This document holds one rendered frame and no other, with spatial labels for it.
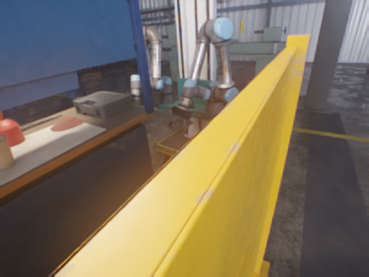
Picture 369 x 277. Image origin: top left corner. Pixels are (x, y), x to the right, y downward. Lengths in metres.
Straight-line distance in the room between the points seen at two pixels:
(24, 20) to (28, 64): 0.11
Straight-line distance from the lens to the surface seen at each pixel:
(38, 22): 0.75
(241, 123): 0.16
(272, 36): 5.13
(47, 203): 0.89
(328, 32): 3.70
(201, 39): 1.41
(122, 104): 1.10
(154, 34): 1.69
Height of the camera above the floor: 1.31
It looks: 28 degrees down
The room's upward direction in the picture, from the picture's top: 5 degrees counter-clockwise
